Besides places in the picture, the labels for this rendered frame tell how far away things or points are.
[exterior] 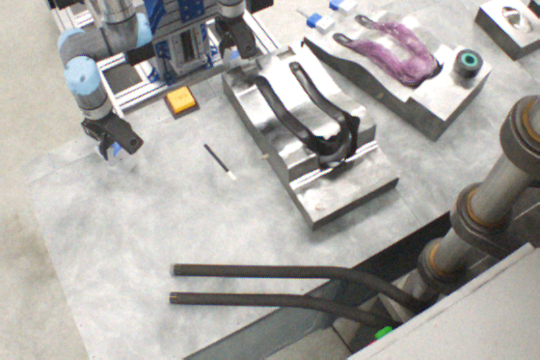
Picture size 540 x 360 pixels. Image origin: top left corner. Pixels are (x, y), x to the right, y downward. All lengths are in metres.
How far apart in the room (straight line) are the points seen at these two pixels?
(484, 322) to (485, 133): 1.03
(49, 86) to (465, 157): 2.04
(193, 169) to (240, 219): 0.20
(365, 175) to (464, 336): 0.82
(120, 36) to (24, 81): 1.69
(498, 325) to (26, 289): 2.00
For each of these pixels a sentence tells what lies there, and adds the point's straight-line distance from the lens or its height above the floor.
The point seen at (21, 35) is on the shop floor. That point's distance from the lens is 3.20.
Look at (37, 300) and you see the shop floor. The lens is 2.37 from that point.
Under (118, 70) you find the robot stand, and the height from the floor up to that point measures 0.21.
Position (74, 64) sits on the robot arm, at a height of 1.20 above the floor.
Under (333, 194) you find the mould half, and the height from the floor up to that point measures 0.86.
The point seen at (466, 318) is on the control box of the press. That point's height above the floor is 1.47.
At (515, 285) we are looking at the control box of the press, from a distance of 0.72.
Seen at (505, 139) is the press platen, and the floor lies 1.51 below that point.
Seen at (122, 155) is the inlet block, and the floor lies 0.85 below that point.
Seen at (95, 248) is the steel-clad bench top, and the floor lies 0.80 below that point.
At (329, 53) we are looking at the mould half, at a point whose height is 0.85.
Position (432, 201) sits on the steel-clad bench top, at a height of 0.80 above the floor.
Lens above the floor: 2.10
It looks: 60 degrees down
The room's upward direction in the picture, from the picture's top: 1 degrees counter-clockwise
